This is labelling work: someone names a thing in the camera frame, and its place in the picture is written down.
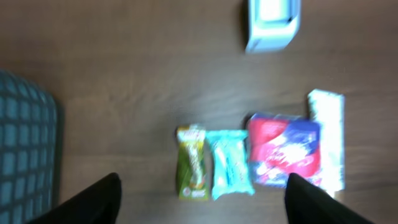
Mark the white barcode scanner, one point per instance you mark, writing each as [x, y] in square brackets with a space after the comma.
[272, 24]

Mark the grey plastic mesh basket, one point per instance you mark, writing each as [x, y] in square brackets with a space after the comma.
[28, 142]

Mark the teal wipes packet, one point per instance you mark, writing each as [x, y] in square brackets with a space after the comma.
[231, 171]

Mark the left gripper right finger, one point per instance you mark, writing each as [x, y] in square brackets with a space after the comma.
[309, 204]

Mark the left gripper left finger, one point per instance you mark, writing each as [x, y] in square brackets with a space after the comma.
[99, 203]

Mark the white tube with gold cap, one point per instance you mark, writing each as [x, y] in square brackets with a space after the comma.
[328, 110]

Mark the red purple pad package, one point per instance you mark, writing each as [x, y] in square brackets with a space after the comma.
[281, 145]

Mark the green juice carton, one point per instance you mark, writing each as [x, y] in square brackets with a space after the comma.
[191, 177]

